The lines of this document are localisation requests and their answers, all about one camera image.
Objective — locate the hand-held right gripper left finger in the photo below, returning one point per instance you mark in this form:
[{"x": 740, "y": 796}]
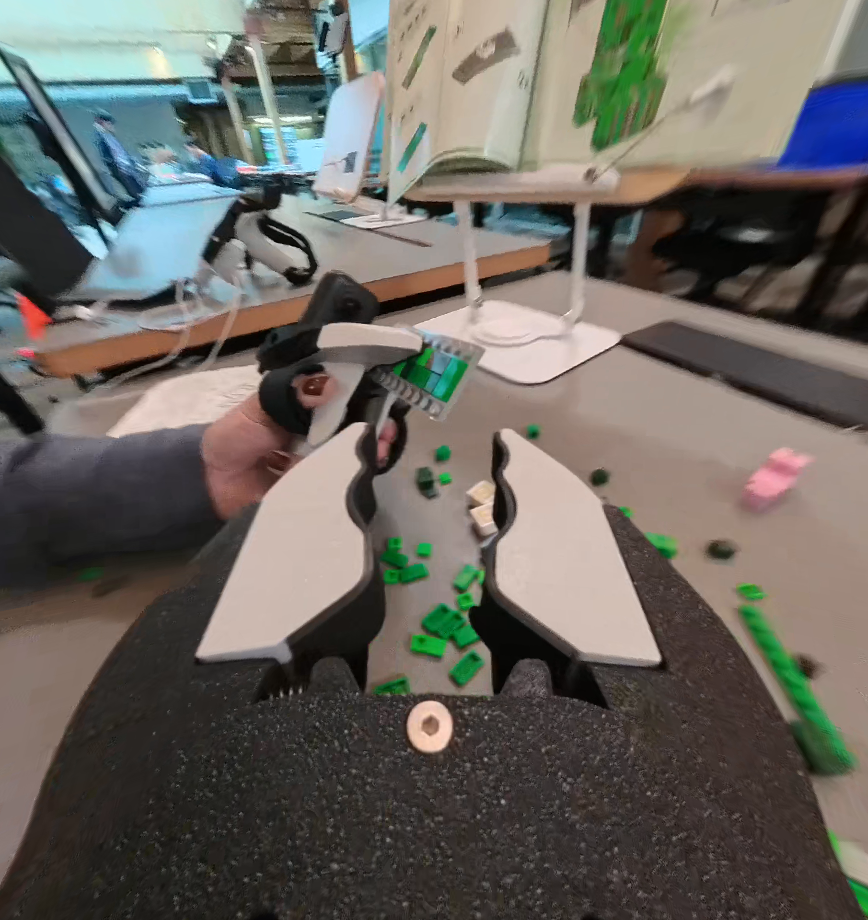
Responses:
[{"x": 290, "y": 568}]

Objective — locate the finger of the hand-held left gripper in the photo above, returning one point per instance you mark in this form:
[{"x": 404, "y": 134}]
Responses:
[{"x": 362, "y": 343}]

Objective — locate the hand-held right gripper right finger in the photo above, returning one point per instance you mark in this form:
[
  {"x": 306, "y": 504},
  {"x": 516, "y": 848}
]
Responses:
[{"x": 570, "y": 575}]

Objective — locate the grey brick plate green tiles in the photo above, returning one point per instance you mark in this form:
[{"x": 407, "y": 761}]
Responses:
[{"x": 434, "y": 374}]

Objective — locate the person's left forearm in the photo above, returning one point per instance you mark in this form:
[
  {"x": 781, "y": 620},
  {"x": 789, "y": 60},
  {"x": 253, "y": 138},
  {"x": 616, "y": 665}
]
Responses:
[{"x": 81, "y": 496}]

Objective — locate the wooden desk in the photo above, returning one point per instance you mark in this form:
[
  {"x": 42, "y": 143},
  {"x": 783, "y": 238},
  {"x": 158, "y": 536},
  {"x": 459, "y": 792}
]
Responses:
[
  {"x": 764, "y": 176},
  {"x": 405, "y": 251}
]

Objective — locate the grey desk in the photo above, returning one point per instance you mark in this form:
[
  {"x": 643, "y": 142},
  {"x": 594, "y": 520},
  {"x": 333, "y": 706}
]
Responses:
[{"x": 656, "y": 445}]

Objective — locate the person's left hand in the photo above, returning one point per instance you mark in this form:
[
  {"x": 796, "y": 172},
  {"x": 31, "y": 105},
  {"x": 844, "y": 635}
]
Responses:
[{"x": 247, "y": 460}]

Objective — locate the white brick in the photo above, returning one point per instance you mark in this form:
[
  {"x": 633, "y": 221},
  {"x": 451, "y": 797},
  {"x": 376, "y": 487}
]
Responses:
[
  {"x": 480, "y": 492},
  {"x": 485, "y": 519}
]

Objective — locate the small dark cube brick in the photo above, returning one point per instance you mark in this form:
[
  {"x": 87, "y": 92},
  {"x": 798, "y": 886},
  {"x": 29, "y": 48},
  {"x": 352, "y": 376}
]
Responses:
[{"x": 600, "y": 476}]

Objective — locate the dark green cube brick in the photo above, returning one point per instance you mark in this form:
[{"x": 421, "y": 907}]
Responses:
[{"x": 721, "y": 550}]

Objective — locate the pile of loose green bricks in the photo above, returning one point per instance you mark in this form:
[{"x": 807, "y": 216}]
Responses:
[{"x": 428, "y": 645}]

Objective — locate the white rounded panel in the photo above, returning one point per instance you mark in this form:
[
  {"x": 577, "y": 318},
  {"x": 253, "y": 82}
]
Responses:
[{"x": 351, "y": 136}]

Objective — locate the white book stand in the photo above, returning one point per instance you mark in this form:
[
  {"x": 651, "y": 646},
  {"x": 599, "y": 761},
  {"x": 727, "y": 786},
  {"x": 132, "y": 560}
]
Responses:
[{"x": 534, "y": 338}]

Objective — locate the white paper sheet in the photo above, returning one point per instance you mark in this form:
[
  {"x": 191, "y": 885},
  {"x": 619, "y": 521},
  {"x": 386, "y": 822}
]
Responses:
[{"x": 182, "y": 399}]

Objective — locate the silver tilted laptop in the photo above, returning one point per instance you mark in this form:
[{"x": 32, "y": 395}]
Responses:
[{"x": 160, "y": 244}]

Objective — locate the pink brick pig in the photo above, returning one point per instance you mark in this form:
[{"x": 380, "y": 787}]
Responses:
[{"x": 771, "y": 481}]

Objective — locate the long green brick plate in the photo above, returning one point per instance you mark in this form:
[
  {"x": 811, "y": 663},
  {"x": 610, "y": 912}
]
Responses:
[{"x": 793, "y": 683}]

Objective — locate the open instruction booklet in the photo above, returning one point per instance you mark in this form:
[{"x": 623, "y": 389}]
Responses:
[{"x": 549, "y": 86}]

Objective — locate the black tilted monitor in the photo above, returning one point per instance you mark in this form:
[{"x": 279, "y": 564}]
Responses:
[{"x": 53, "y": 129}]

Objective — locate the stacked blue bins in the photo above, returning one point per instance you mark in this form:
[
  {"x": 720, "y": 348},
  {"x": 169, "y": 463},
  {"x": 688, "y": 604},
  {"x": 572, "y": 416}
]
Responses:
[{"x": 843, "y": 122}]

